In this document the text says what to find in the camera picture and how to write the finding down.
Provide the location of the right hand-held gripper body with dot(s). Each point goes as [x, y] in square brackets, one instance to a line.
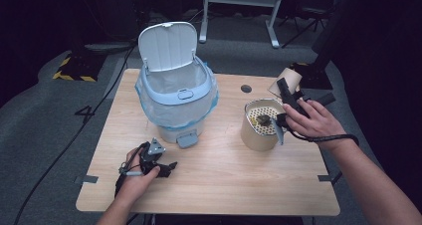
[293, 102]

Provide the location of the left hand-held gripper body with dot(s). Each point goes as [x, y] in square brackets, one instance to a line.
[152, 152]

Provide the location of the used tea bag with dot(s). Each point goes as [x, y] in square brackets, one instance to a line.
[263, 119]

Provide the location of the beige container with strainer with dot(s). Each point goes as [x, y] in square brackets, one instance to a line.
[252, 137]

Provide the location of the blue white pedal bin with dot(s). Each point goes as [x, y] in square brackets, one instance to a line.
[167, 45]

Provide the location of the person's right hand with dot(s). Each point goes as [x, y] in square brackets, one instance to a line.
[315, 123]

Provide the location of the person's left hand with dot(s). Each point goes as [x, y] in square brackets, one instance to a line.
[134, 185]

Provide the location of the black yellow striped stand base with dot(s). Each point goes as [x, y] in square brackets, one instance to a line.
[316, 79]
[79, 69]

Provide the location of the translucent plastic bin liner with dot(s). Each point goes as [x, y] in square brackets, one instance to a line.
[179, 113]

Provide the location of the black tripod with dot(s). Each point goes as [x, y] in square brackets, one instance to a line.
[307, 27]

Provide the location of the grey tape piece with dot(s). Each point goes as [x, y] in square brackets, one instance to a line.
[324, 178]
[87, 179]

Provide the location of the grey flat stand base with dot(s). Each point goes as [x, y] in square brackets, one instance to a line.
[106, 47]

